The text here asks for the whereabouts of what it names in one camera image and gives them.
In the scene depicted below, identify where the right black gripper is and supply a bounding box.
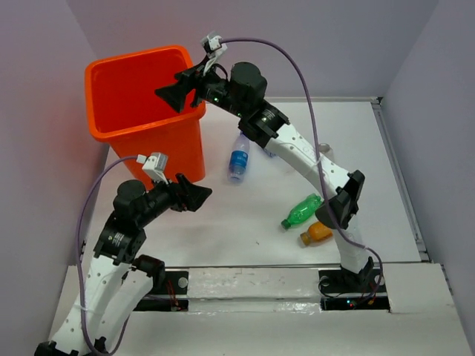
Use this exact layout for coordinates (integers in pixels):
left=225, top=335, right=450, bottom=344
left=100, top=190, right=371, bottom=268
left=155, top=55, right=246, bottom=118

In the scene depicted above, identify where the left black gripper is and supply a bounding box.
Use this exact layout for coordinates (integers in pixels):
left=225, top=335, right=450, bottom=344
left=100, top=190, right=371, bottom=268
left=137, top=170, right=212, bottom=225

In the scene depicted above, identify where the blue label bottle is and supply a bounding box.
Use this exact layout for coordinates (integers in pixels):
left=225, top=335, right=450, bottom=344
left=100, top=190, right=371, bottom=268
left=228, top=132, right=250, bottom=183
left=263, top=148, right=277, bottom=158

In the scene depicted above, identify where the green plastic bottle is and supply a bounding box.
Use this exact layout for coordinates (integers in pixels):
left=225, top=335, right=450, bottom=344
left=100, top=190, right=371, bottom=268
left=281, top=194, right=322, bottom=230

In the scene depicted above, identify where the orange juice bottle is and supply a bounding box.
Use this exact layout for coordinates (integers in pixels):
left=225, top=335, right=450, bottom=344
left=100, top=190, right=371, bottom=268
left=300, top=222, right=333, bottom=246

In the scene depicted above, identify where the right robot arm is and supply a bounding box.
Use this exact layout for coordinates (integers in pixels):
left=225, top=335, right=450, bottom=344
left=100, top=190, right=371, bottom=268
left=155, top=62, right=373, bottom=291

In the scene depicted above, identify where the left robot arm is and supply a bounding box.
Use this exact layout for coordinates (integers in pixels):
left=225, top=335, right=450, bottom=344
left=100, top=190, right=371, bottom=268
left=35, top=174, right=212, bottom=355

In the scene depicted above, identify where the orange plastic bin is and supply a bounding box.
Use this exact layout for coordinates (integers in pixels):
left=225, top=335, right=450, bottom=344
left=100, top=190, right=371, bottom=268
left=85, top=45, right=206, bottom=182

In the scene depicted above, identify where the clear plastic cup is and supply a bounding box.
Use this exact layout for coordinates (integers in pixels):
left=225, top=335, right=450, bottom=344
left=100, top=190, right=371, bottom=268
left=318, top=143, right=333, bottom=158

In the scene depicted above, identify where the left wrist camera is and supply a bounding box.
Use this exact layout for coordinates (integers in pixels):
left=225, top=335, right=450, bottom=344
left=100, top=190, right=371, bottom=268
left=136, top=152, right=168, bottom=183

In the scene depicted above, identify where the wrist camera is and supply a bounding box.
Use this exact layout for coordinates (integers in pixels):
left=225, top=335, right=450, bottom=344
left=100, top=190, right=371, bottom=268
left=136, top=152, right=168, bottom=183
left=200, top=31, right=223, bottom=56

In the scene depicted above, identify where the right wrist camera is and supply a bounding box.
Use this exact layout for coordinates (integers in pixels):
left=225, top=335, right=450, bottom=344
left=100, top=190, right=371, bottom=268
left=200, top=31, right=223, bottom=56

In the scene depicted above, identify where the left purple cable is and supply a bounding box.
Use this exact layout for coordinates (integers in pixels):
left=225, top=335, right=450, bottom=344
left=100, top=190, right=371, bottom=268
left=76, top=155, right=140, bottom=352

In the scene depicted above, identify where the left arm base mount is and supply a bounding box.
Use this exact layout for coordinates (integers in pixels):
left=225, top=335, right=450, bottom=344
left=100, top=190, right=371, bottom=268
left=134, top=269, right=189, bottom=312

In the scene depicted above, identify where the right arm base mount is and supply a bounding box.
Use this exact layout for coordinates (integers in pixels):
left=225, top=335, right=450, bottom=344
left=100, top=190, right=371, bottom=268
left=318, top=268, right=390, bottom=312

